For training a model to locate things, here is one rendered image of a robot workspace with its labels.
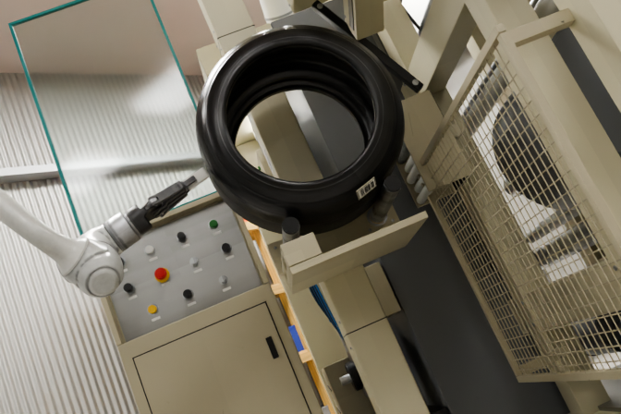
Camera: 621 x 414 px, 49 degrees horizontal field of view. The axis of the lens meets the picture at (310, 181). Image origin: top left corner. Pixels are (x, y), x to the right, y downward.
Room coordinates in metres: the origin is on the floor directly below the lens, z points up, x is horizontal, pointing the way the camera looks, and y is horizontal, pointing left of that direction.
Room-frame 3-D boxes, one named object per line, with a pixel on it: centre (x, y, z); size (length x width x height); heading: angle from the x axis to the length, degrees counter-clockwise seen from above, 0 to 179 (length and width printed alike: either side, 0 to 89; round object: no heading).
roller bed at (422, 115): (2.12, -0.37, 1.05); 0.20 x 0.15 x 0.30; 8
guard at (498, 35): (1.66, -0.38, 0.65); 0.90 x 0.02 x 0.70; 8
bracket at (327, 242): (2.02, 0.00, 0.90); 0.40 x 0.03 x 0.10; 98
